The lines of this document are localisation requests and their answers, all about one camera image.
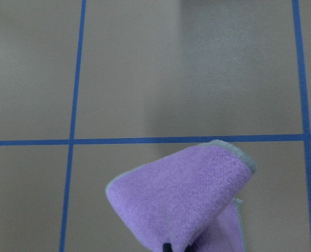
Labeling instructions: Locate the purple microfiber cloth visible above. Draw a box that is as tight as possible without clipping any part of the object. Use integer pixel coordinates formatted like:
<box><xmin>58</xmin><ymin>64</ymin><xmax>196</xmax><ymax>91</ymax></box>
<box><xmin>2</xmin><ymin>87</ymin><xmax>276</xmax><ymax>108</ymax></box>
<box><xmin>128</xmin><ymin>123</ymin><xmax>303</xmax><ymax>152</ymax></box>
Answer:
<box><xmin>106</xmin><ymin>140</ymin><xmax>256</xmax><ymax>251</ymax></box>

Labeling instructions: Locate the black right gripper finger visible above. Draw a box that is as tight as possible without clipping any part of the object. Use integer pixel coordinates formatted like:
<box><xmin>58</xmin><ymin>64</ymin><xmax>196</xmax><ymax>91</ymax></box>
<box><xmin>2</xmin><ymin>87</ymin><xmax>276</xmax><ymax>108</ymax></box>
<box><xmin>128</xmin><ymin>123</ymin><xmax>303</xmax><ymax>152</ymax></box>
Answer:
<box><xmin>162</xmin><ymin>243</ymin><xmax>172</xmax><ymax>252</ymax></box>

